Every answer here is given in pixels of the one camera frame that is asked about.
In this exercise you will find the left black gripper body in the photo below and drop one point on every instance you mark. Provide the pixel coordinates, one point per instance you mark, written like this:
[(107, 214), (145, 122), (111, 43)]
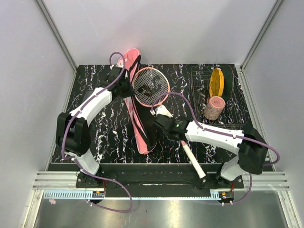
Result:
[(127, 90)]

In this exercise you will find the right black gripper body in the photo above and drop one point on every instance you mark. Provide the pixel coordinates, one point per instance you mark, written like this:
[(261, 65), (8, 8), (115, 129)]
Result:
[(172, 118)]

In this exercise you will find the pink badminton racket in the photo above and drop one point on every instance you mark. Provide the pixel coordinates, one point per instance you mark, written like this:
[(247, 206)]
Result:
[(151, 87)]

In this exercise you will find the pink racket bag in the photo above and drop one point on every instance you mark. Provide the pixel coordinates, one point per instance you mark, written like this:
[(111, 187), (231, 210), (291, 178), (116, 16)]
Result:
[(141, 118)]

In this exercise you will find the black shuttlecock tube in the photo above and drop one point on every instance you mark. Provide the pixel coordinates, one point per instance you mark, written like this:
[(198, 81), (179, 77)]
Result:
[(86, 95)]

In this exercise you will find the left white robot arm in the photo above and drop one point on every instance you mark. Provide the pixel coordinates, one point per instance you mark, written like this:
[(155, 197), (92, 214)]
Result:
[(73, 128)]

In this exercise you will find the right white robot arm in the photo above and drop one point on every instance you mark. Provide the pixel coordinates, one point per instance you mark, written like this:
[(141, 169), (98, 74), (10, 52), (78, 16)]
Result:
[(250, 148)]

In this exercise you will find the pink patterned cup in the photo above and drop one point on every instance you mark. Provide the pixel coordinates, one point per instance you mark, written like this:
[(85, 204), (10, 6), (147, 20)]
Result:
[(215, 106)]

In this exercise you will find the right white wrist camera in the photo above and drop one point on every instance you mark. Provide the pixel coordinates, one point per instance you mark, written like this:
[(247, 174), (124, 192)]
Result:
[(161, 110)]

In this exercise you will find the black wire basket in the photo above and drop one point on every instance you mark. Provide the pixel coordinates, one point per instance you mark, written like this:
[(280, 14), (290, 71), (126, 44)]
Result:
[(235, 114)]

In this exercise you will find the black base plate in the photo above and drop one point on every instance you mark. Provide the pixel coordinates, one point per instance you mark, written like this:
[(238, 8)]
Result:
[(157, 180)]

